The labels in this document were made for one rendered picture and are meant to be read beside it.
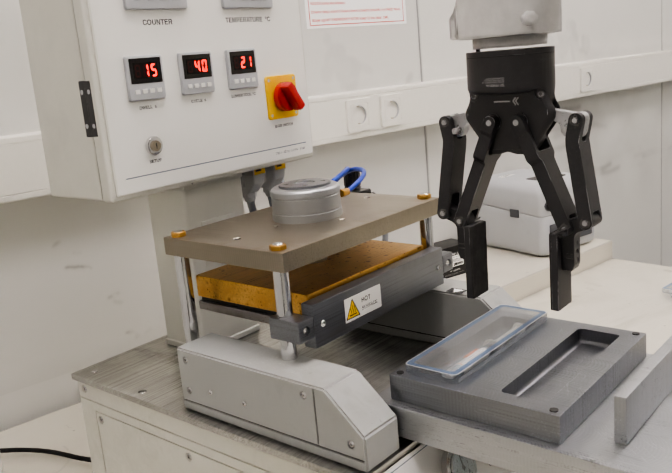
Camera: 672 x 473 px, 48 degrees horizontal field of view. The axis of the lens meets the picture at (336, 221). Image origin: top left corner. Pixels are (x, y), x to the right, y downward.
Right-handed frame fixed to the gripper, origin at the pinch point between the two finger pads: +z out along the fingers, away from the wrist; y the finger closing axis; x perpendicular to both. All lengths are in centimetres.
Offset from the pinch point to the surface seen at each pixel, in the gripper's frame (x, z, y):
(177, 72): -4.6, -20.5, -38.8
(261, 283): -8.5, 1.8, -24.9
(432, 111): 90, -7, -64
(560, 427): -9.8, 9.1, 8.0
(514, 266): 88, 28, -43
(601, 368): 0.1, 8.0, 7.7
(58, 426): -6, 33, -77
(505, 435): -10.6, 10.6, 3.6
